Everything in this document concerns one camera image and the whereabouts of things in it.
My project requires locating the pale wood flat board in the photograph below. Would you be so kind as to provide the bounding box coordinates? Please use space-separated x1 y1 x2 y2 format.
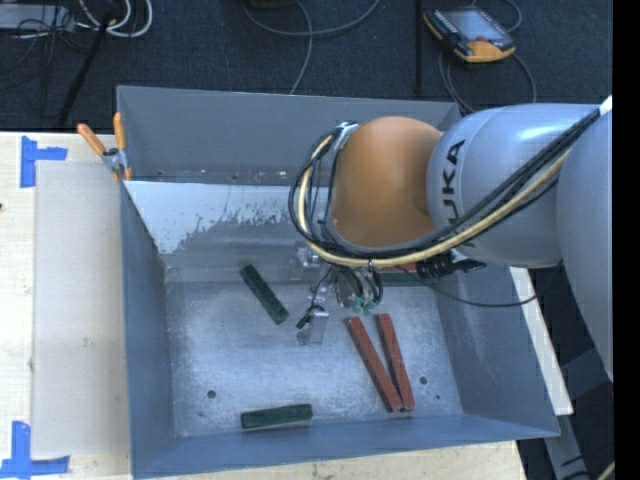
29 160 132 462

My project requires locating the grey metal bin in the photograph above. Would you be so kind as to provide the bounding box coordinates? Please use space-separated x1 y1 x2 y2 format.
115 85 562 479

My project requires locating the dark green flat block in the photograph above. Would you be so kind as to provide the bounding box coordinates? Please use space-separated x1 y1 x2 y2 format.
240 402 315 431
239 263 291 326

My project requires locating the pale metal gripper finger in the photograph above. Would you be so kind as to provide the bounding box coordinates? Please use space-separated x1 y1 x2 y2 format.
296 311 316 347
312 308 331 346

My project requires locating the red-brown flat block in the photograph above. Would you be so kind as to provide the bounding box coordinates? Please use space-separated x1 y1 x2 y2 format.
374 312 417 413
343 316 405 414

